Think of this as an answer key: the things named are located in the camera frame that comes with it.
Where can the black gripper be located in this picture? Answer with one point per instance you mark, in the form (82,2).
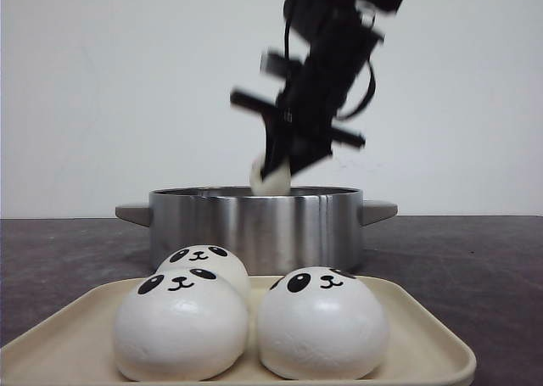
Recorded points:
(299,124)

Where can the panda bun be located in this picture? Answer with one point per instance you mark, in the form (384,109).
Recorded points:
(321,323)
(277,182)
(213,258)
(186,324)

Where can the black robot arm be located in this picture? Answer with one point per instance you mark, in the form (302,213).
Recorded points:
(303,18)

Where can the stainless steel pot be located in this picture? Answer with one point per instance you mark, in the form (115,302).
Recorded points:
(310,226)

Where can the cream rectangular tray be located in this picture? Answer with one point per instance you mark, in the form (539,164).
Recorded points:
(73,346)

